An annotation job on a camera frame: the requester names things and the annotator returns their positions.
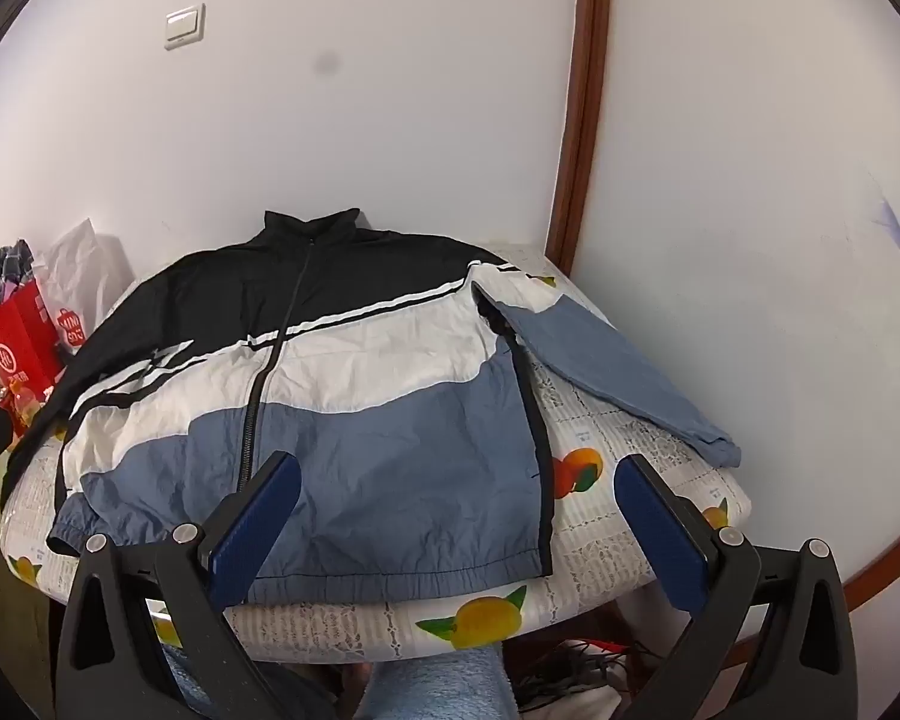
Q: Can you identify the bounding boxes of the fruit printed tablecloth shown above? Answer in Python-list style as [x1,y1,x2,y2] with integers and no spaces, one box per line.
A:
[0,240,755,667]

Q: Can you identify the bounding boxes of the green blanket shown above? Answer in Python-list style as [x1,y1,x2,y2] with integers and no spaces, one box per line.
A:
[0,457,61,720]

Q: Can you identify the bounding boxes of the black white blue jacket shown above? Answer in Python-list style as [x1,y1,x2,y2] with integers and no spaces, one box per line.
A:
[0,208,743,605]

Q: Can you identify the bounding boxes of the white light switch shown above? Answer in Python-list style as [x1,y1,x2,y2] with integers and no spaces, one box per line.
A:
[163,3,207,52]

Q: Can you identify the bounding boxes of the bundle of cables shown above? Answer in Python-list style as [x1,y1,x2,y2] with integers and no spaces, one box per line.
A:
[510,626,676,710]

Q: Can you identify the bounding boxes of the white plastic shopping bag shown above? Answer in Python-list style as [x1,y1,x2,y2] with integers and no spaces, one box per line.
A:
[34,217,140,350]

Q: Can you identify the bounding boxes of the orange drink bottle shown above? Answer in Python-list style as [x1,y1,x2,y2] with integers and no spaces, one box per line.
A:
[11,379,46,421]

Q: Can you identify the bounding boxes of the brown wooden door frame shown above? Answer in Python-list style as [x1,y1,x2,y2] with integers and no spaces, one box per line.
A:
[544,0,900,616]

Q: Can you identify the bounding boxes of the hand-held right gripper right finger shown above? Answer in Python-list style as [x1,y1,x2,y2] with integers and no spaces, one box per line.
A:
[615,452,861,720]

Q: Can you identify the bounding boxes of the light blue fuzzy cloth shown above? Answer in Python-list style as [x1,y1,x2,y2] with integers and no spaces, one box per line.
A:
[157,645,511,720]

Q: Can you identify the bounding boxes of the dark plaid cloth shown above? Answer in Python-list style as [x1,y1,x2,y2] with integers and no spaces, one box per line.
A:
[0,238,38,308]

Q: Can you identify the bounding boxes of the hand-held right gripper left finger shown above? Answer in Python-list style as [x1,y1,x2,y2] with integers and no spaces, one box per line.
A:
[54,450,346,720]

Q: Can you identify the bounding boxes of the red paper bag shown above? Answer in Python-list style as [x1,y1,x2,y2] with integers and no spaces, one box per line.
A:
[0,277,68,436]

